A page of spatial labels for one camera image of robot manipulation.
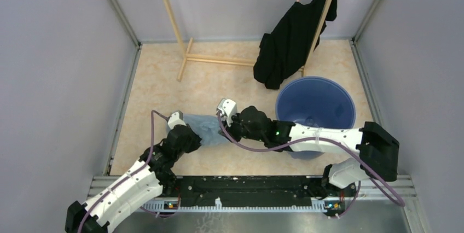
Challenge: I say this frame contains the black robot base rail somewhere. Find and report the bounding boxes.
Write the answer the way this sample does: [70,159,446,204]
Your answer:
[162,176,356,208]

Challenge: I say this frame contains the blue plastic trash bin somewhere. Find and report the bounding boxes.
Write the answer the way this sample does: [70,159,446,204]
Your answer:
[275,76,357,160]

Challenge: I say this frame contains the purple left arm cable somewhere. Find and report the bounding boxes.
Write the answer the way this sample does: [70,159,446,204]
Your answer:
[77,109,170,233]

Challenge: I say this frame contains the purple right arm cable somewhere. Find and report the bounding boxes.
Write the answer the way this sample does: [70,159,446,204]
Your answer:
[217,112,406,208]

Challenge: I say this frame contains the wooden clothes rack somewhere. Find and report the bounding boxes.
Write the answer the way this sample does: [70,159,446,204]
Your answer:
[153,0,344,83]

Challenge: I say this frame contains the black t-shirt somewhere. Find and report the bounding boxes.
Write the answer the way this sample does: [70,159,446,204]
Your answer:
[253,0,326,90]

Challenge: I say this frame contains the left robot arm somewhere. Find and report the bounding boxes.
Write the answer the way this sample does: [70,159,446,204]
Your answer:
[65,125,201,232]

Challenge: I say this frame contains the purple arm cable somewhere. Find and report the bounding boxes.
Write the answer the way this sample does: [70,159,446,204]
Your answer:
[217,112,406,208]
[77,109,170,233]

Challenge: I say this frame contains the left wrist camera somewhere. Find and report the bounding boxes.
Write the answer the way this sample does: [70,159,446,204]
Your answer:
[167,110,186,130]

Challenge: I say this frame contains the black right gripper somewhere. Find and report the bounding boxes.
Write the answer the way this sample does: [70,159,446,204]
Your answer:
[219,110,265,143]

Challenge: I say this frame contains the light blue plastic trash bag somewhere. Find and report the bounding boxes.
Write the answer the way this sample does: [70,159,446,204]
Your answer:
[182,114,230,147]

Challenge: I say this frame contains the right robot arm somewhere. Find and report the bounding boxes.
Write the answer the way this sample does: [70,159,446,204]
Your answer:
[217,106,399,196]

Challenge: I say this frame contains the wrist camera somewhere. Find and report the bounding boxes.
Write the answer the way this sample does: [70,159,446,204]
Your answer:
[216,98,237,117]
[167,110,186,130]

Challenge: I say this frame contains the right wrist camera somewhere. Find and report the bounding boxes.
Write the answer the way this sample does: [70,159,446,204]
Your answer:
[216,98,237,117]

